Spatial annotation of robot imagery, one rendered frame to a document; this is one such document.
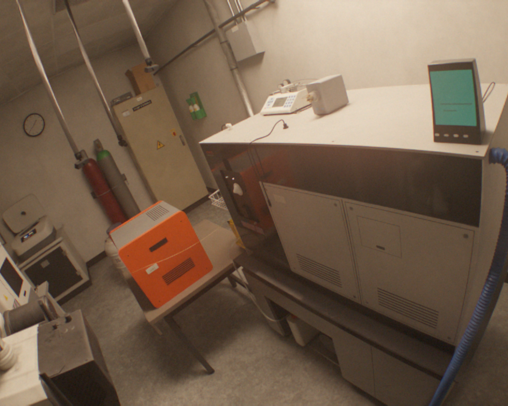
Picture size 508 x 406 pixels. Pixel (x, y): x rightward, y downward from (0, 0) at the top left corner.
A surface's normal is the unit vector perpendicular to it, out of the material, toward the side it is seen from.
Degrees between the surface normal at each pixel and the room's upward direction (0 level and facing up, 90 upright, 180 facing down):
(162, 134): 90
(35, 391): 45
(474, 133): 80
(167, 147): 90
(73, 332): 12
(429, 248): 90
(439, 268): 90
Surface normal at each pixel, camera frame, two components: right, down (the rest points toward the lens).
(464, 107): -0.76, 0.37
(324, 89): 0.58, 0.17
